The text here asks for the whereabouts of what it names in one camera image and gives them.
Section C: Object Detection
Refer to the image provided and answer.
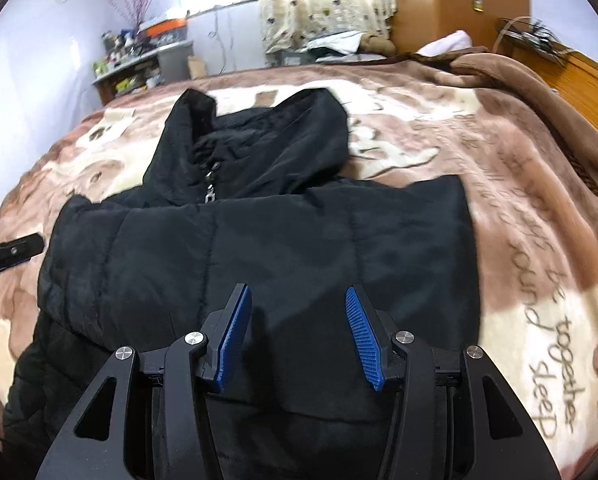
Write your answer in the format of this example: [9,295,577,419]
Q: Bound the black puffer jacket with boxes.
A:
[4,89,480,479]

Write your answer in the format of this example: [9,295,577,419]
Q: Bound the dark wooden shelf unit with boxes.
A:
[90,44,195,106]

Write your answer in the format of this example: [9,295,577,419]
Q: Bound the brown cream plush blanket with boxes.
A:
[0,50,598,479]

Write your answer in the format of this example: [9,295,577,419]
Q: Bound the grey plastic storage bin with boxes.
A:
[157,41,194,84]

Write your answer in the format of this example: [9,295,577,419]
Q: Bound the orange lidded container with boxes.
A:
[140,18,187,42]

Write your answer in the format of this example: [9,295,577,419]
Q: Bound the black box under curtain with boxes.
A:
[265,50,315,67]

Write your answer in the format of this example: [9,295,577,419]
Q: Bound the white pillow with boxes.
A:
[416,30,473,58]

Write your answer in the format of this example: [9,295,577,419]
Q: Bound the brown plush teddy bear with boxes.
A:
[357,32,397,58]

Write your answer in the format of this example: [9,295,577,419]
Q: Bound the heart pattern cream curtain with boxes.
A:
[259,0,397,54]

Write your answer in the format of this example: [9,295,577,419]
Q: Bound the cables on headboard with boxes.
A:
[493,15,576,66]

